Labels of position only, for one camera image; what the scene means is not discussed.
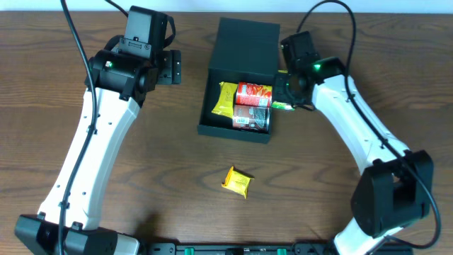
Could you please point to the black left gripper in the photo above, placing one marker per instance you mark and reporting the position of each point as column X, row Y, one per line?
column 170, row 67

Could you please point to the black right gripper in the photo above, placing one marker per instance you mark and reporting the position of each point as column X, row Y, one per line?
column 280, row 85

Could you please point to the green white snack packet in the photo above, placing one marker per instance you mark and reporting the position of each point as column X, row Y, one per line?
column 282, row 106

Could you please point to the bright red Pringles can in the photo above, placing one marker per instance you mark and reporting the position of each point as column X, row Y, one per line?
column 257, row 95

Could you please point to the dark red Pringles can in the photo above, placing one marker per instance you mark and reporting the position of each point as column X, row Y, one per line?
column 251, row 118

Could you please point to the long yellow snack packet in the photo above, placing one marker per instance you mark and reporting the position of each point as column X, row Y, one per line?
column 224, row 105

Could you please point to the small yellow snack packet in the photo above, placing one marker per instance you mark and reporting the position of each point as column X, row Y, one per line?
column 237, row 181

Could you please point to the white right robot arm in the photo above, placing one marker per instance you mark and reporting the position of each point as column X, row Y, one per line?
column 394, row 190

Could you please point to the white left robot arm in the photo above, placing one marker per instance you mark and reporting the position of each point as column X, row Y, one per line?
column 68, row 220

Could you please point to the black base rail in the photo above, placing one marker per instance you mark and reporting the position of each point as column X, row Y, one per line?
column 301, row 247

